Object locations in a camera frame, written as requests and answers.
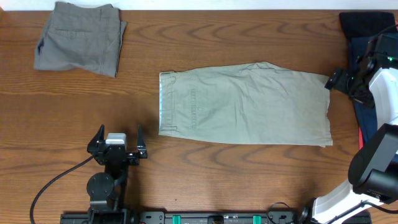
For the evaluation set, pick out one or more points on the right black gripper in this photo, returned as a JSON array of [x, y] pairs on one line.
[[333, 80]]

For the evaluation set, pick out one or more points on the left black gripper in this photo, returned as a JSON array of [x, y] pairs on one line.
[[116, 152]]

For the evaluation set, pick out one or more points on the khaki green shorts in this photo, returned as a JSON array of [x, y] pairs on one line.
[[253, 103]]

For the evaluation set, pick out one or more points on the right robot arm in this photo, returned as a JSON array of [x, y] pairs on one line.
[[372, 174]]

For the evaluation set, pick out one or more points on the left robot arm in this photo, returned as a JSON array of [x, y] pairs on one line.
[[107, 189]]

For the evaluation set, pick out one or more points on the navy blue folded garment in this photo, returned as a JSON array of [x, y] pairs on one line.
[[366, 117]]

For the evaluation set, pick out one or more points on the red folded garment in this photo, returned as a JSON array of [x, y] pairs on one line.
[[360, 139]]

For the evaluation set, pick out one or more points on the black folded garment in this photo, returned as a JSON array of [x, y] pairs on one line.
[[366, 24]]

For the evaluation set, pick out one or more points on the folded grey shorts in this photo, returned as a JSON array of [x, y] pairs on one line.
[[78, 37]]

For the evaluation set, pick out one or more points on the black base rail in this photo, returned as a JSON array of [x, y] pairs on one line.
[[184, 218]]

